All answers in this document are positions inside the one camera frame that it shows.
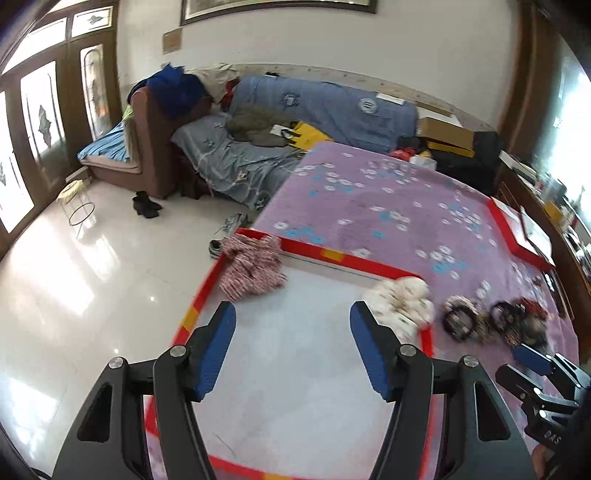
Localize dark red dotted scrunchie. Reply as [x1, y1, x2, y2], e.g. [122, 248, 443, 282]
[513, 297, 548, 333]

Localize white pearl bracelet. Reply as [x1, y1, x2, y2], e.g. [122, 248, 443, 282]
[440, 294, 493, 345]

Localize white cherry scrunchie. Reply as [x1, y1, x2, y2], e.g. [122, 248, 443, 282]
[362, 276, 435, 344]

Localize red plaid scrunchie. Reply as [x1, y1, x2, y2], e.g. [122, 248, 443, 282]
[219, 234, 287, 302]

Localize person right hand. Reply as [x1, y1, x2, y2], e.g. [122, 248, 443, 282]
[531, 444, 554, 480]

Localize black smartphone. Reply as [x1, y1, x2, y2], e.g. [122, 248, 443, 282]
[543, 270, 575, 320]

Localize purple floral blanket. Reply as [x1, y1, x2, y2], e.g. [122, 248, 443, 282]
[147, 140, 581, 480]

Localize wooden sideboard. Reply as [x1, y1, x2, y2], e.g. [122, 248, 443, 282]
[494, 163, 590, 363]

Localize white folded paper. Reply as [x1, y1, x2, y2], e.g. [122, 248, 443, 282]
[520, 206, 553, 265]

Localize red tray box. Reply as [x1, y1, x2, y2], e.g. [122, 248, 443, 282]
[193, 238, 403, 479]

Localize red box lid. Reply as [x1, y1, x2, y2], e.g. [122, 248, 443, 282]
[487, 198, 555, 272]

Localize black shoes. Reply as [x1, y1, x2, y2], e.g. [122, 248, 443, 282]
[132, 191, 162, 219]

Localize brown armchair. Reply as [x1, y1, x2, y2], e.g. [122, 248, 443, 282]
[81, 86, 213, 199]

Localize cardboard box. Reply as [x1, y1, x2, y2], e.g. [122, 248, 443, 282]
[416, 117, 475, 158]

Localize blue covered sofa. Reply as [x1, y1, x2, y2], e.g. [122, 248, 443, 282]
[171, 75, 418, 211]

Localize yellow bag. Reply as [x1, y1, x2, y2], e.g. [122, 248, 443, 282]
[280, 121, 332, 152]

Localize olive green jacket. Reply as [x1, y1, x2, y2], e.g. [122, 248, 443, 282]
[225, 103, 297, 148]

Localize blue jacket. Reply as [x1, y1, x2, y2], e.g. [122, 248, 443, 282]
[127, 64, 209, 120]

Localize wooden glass door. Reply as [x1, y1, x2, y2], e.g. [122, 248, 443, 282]
[1, 1, 122, 253]

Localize wire stand stool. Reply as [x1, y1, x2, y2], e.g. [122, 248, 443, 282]
[57, 180, 95, 227]

